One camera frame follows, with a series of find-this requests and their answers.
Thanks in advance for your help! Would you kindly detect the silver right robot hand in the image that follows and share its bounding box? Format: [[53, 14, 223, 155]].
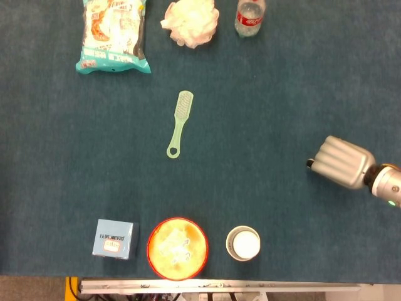
[[306, 135, 377, 191]]

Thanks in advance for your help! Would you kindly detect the dark teal table cloth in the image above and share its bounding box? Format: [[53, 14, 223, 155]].
[[0, 0, 401, 285]]

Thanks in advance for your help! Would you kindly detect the white upturned paper cup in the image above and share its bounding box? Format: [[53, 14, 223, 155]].
[[226, 225, 261, 261]]

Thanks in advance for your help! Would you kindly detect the green plastic scrub brush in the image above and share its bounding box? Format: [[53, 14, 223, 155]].
[[166, 90, 194, 159]]

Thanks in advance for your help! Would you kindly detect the clear red-label cola bottle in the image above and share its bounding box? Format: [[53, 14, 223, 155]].
[[234, 0, 266, 38]]

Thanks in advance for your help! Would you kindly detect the red bowl with noodles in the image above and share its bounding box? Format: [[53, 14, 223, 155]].
[[147, 217, 210, 281]]

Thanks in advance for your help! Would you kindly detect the white mesh bath pouf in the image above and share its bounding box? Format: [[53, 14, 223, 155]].
[[160, 0, 221, 49]]

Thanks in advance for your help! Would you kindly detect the blue cardboard box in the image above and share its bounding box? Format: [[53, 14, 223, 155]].
[[91, 218, 140, 261]]

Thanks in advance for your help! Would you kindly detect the teal printed snack bag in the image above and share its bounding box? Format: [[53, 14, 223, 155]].
[[75, 0, 152, 75]]

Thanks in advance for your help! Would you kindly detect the white table frame plate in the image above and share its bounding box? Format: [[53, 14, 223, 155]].
[[325, 283, 401, 301]]

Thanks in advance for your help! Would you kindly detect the aluminium profile rail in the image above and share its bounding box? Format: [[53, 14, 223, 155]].
[[78, 278, 363, 295]]

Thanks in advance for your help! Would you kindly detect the yellow frame post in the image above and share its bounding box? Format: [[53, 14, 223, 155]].
[[65, 276, 83, 301]]

